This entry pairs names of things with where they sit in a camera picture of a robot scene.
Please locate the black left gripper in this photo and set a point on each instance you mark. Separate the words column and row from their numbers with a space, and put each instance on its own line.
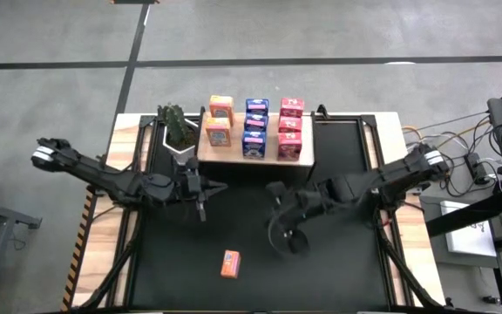
column 190, row 187

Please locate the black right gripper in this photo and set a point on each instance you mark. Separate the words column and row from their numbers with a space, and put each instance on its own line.
column 301, row 202

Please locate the orange Mini Wheats cereal box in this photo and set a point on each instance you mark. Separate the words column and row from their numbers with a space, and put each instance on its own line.
column 221, row 104
column 218, row 133
column 230, row 264

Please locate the red Froot Loops cereal box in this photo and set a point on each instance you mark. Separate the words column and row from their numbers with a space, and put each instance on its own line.
column 292, row 107
column 289, row 147
column 290, row 124

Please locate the blue Frosted Flakes cereal box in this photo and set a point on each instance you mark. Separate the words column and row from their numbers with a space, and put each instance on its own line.
column 257, row 106
column 256, row 123
column 254, row 146

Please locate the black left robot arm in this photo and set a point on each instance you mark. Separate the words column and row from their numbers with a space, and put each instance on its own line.
column 103, row 176

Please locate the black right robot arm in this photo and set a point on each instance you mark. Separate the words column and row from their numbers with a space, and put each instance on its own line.
column 390, row 174

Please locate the wooden shelf with black legs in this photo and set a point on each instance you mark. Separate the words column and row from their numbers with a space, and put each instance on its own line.
column 307, row 148

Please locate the green cactus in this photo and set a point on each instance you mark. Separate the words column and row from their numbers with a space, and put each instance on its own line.
column 176, row 124

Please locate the black table mat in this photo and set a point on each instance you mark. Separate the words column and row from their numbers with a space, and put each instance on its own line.
column 181, row 270

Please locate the black diagonal beam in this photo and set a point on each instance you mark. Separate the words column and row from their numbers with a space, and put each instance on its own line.
column 464, row 216

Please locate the white panel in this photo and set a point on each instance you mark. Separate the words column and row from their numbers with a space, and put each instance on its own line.
column 469, row 242

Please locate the black power brick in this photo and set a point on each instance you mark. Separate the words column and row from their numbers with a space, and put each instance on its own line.
column 476, row 168

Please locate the grey side table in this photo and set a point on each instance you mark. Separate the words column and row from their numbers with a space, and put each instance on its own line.
column 2, row 213

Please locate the small black floor item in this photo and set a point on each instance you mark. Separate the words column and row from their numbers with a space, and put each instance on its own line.
column 490, row 300

